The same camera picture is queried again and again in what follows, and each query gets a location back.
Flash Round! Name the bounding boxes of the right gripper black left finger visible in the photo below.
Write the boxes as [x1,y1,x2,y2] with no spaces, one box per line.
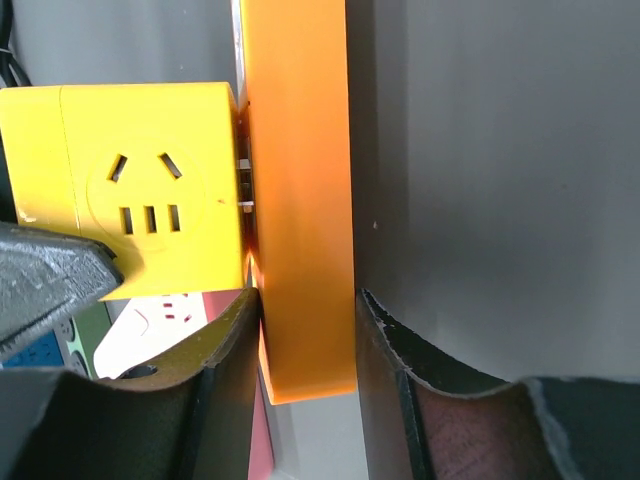
[1,288,260,479]

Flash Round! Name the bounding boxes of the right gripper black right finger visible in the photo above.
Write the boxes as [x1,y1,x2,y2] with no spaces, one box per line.
[356,289,639,479]

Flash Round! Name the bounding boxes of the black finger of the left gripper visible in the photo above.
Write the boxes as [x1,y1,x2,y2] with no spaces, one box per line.
[1,222,124,358]

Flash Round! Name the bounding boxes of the pink triangular socket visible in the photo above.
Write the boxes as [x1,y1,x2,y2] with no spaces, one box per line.
[94,288,273,479]

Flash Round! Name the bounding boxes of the yellow cube plug adapter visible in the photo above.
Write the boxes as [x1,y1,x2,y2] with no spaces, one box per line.
[1,83,246,300]

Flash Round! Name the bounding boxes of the orange yellow cube socket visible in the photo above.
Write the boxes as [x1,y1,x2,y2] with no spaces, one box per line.
[241,1,356,405]

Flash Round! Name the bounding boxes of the green power strip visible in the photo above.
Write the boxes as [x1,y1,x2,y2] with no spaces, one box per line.
[54,302,112,379]

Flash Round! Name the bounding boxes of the blue cube plug adapter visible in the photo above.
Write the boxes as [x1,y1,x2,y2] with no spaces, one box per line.
[1,331,64,368]

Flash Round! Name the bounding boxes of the black power strip cable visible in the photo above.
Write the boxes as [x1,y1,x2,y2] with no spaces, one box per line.
[0,0,34,89]

